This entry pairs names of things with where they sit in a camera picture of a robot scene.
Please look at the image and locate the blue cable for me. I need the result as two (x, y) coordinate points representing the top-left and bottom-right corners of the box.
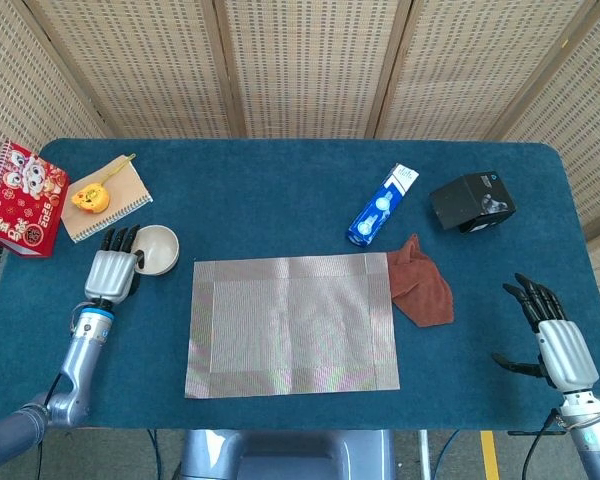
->
(432, 429), (462, 480)
(147, 428), (162, 480)

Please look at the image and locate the woven bamboo folding screen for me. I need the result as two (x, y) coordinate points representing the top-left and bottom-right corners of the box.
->
(0, 0), (600, 326)

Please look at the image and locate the kraft spiral notebook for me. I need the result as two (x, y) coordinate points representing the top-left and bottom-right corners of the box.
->
(59, 154), (154, 245)

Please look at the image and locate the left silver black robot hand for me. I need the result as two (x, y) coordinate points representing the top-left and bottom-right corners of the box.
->
(83, 224), (146, 305)

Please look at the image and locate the blue felt table cover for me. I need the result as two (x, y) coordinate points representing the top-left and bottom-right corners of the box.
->
(0, 138), (600, 431)

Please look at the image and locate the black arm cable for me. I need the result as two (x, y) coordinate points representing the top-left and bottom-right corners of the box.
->
(34, 369), (66, 480)
(522, 409), (561, 480)

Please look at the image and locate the white metal table leg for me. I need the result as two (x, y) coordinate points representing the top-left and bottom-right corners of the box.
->
(418, 429), (432, 480)

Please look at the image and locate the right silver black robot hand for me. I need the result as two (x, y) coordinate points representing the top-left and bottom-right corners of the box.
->
(491, 272), (600, 391)

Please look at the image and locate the black cardboard box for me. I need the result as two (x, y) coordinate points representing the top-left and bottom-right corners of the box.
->
(428, 171), (517, 235)

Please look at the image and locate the grey woven placemat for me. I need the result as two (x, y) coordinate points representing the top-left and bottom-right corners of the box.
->
(184, 252), (401, 400)

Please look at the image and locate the yellow tape measure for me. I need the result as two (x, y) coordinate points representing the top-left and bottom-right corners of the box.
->
(70, 153), (137, 213)

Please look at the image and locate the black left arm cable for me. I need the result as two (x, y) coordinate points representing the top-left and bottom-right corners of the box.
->
(34, 369), (66, 480)

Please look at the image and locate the white bowl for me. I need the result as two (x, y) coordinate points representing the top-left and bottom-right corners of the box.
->
(132, 224), (181, 277)

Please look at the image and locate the blue white toothpaste box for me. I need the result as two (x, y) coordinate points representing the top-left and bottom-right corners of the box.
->
(348, 162), (421, 250)

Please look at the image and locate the brown microfibre cloth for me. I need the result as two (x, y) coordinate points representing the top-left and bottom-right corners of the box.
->
(387, 233), (455, 329)

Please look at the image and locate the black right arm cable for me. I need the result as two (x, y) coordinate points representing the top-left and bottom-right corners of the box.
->
(522, 409), (561, 480)

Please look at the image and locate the blue-grey robot torso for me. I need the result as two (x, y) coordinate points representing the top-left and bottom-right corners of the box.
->
(178, 428), (397, 480)

